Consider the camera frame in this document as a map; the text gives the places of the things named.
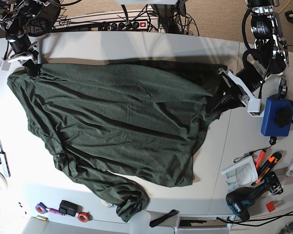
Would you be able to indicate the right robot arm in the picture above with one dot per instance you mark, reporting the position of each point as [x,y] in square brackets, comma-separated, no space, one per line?
[22,19]

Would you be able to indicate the purple tape roll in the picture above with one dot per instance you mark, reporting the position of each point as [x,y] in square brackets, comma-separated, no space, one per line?
[41,208]

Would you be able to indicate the black strap handle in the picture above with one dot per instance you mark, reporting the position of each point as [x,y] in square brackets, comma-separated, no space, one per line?
[163,218]

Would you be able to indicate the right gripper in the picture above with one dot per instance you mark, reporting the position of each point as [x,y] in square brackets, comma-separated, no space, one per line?
[24,52]

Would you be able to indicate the black action camera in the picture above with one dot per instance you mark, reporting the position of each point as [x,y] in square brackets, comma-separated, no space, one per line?
[68,208]

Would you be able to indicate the dark green t-shirt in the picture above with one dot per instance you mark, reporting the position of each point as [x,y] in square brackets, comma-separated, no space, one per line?
[105,123]

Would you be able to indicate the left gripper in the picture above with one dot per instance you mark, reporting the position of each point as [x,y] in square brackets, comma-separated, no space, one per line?
[237,90]

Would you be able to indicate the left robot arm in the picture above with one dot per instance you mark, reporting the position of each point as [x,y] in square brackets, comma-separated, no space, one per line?
[266,55]

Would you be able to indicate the rolled paper sheet with drawing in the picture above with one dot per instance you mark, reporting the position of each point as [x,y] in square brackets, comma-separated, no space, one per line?
[240,173]

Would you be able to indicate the black power strip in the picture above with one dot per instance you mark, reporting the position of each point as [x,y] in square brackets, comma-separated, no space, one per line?
[121,26]

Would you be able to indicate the blue box with black knob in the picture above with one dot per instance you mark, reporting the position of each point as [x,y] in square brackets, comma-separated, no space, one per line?
[278,114]

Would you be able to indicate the grey usb hub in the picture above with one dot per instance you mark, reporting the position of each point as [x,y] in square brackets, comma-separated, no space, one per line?
[4,164]

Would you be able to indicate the orange black utility knife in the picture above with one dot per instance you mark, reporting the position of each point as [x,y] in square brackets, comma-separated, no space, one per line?
[268,165]

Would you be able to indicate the red square sticker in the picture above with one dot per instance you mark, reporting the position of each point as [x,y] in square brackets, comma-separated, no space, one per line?
[270,206]

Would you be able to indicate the red tape roll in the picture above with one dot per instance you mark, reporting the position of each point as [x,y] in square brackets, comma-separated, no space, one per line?
[83,217]

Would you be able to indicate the dark teal cordless drill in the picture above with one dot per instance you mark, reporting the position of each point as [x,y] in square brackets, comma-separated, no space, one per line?
[242,198]

